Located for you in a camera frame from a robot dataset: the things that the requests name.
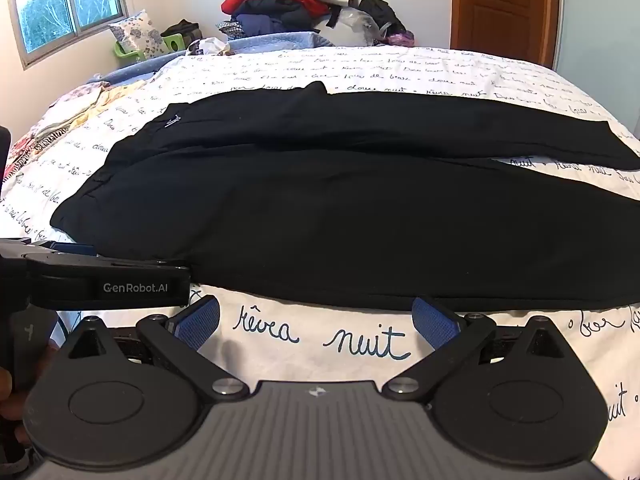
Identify white crumpled cloth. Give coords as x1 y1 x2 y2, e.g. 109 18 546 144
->
185 37 231 56

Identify green plastic chair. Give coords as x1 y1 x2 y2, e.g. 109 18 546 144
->
114 32 185 63

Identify floral pillow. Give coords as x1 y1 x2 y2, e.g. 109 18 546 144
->
109 9 171 58

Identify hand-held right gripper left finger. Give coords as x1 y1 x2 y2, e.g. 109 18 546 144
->
67 295 251 403

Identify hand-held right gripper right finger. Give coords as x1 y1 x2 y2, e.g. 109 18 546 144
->
382 296 568 403

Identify brown wooden door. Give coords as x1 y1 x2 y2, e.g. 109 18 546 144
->
450 0 560 68

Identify sliding glass window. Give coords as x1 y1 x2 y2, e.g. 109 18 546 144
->
6 0 128 68

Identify yellow patterned cloth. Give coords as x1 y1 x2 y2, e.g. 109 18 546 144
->
70 85 156 131

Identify zebra striped cloth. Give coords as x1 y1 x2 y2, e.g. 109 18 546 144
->
30 127 71 151

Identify clear plastic bag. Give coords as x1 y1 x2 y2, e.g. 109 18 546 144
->
337 7 381 46

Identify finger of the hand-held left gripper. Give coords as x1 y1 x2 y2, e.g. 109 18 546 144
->
32 241 98 260

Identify pile of dark clothes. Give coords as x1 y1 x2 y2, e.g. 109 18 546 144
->
216 0 416 48

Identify black pants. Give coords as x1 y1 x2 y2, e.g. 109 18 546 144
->
50 81 640 313

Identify pale sliding wardrobe door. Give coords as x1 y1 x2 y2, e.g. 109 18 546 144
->
555 0 640 136

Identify white script-print duvet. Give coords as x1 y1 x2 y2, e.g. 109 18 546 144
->
0 46 640 480

